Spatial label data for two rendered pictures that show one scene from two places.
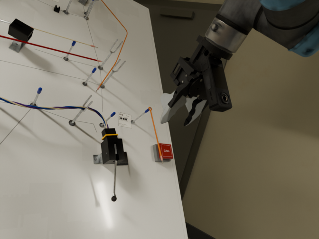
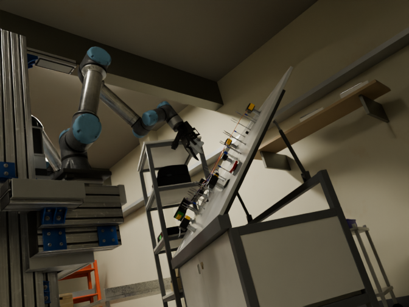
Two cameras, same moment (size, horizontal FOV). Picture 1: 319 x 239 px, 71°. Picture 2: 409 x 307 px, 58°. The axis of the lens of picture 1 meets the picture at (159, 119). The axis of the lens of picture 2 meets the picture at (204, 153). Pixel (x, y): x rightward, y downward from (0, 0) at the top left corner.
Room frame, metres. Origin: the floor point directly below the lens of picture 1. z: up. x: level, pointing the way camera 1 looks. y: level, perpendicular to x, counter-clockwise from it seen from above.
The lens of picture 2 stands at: (1.06, -1.73, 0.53)
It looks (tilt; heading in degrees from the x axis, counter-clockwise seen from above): 22 degrees up; 106
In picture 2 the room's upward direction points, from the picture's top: 15 degrees counter-clockwise
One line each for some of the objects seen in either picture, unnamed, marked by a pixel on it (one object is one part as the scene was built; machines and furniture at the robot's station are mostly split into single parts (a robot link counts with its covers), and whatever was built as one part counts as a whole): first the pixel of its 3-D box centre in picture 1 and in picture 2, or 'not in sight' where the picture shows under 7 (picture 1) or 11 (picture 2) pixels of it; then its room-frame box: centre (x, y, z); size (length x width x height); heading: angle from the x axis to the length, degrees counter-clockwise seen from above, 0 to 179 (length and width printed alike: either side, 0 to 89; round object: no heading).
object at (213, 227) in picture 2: not in sight; (193, 248); (0.29, 0.29, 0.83); 1.18 x 0.05 x 0.06; 126
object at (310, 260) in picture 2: not in sight; (254, 276); (0.55, 0.48, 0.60); 1.17 x 0.58 x 0.40; 126
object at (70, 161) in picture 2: not in sight; (75, 169); (0.10, -0.44, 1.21); 0.15 x 0.15 x 0.10
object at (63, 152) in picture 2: not in sight; (73, 145); (0.10, -0.44, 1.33); 0.13 x 0.12 x 0.14; 148
